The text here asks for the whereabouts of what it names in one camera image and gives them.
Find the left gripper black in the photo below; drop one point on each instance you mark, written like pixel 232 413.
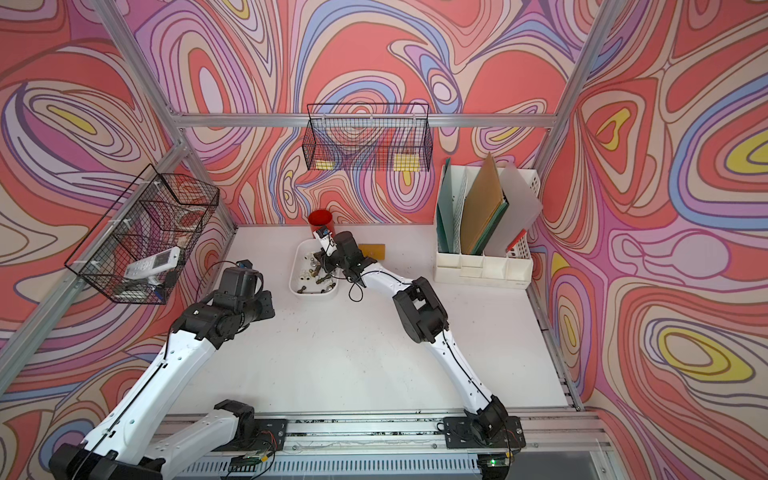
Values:
pixel 266 299

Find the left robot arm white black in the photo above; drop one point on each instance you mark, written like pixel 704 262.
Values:
pixel 122 445

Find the white file organizer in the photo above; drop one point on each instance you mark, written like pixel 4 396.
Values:
pixel 513 270

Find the white remote control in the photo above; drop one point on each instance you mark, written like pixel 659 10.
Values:
pixel 153 267

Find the wire basket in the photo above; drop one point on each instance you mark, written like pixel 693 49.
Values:
pixel 155 212
pixel 365 136

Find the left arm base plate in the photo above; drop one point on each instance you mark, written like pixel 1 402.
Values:
pixel 259 434

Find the grey folder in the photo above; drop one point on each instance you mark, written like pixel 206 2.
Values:
pixel 521 191

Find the brown cardboard folder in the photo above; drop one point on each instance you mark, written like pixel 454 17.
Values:
pixel 483 208

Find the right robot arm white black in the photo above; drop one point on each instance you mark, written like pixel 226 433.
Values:
pixel 425 320

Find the yellow sponge in basket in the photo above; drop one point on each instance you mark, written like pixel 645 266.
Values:
pixel 405 162

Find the white storage tray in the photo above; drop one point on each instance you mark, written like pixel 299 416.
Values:
pixel 306 270

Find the back wire basket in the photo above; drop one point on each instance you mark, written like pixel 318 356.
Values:
pixel 365 136

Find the green folder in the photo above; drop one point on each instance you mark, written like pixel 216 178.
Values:
pixel 444 215

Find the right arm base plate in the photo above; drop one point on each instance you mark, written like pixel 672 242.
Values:
pixel 460 432

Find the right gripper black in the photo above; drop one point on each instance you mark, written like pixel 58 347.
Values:
pixel 323 259

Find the left wire basket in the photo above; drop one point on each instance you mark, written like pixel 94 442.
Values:
pixel 155 212

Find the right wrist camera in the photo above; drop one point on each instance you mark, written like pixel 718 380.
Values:
pixel 325 237

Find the red cup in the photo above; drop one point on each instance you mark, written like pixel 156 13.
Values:
pixel 321 223

